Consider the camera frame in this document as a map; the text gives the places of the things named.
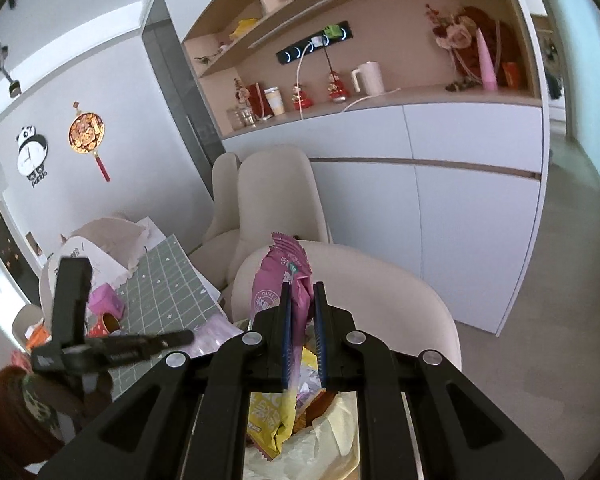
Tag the flower bouquet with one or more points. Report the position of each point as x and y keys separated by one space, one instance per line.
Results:
x=460 y=35

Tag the small brown wall frame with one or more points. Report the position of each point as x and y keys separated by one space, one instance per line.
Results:
x=32 y=243

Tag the pink cloth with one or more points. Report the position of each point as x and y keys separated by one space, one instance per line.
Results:
x=20 y=359

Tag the pink snack packet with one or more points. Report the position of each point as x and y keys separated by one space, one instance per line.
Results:
x=280 y=265

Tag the pink tissue box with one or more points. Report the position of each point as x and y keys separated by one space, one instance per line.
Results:
x=102 y=297

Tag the large yellow snack packet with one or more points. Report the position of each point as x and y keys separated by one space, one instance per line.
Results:
x=267 y=415

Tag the yellow shelf item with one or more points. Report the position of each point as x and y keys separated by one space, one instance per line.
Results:
x=244 y=29

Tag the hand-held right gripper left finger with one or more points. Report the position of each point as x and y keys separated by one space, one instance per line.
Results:
x=286 y=340

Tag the panda wall clock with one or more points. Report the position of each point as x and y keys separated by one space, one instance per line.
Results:
x=30 y=152

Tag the red figurine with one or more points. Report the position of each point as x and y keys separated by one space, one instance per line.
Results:
x=301 y=97
x=337 y=89

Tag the red snack packet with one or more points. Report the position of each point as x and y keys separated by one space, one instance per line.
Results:
x=96 y=331

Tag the small dinosaur toy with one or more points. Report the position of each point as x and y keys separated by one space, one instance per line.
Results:
x=207 y=58

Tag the green checked tablecloth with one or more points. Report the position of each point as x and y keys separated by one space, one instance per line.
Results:
x=175 y=280

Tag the small orange box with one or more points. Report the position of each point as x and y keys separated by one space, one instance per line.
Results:
x=511 y=75

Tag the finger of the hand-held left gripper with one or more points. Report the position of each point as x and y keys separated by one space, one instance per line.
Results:
x=150 y=344

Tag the white wall cabinet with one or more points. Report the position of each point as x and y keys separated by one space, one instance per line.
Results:
x=455 y=160

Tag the black power strip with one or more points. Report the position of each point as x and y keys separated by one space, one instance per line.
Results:
x=290 y=54

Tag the green plug adapter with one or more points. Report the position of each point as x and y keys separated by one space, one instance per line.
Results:
x=334 y=31

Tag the dark glass door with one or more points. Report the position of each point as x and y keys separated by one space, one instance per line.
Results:
x=10 y=255

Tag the orange flat box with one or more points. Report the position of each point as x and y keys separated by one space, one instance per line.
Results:
x=39 y=337

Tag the pink cone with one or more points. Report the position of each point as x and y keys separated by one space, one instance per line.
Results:
x=486 y=62

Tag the grey tall panel door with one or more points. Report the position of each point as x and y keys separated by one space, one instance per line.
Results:
x=180 y=75

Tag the red gold wall ornament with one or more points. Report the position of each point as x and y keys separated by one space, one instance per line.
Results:
x=86 y=132

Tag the orange red packet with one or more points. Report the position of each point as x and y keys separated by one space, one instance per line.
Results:
x=317 y=407

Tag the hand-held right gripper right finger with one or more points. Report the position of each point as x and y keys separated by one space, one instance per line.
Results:
x=320 y=340

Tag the pendant lamp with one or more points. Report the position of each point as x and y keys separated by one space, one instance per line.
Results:
x=15 y=89

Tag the cream cup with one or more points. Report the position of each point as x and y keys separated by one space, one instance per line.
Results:
x=275 y=102

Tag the beige chair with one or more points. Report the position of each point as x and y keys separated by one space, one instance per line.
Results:
x=22 y=317
x=222 y=200
x=380 y=300
x=280 y=195

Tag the glass jar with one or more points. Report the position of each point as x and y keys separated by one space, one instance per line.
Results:
x=241 y=119

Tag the small doll figurine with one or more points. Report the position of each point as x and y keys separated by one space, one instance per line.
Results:
x=240 y=92

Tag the cartoon print food cover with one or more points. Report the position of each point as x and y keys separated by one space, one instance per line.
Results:
x=105 y=245

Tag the white electric kettle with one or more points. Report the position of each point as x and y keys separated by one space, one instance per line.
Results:
x=369 y=79

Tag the pale pink patterned packet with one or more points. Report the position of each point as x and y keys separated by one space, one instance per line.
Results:
x=215 y=337

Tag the dark dried plant sprig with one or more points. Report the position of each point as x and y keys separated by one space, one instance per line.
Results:
x=462 y=85

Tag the red gift box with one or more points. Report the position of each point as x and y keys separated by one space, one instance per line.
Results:
x=256 y=100

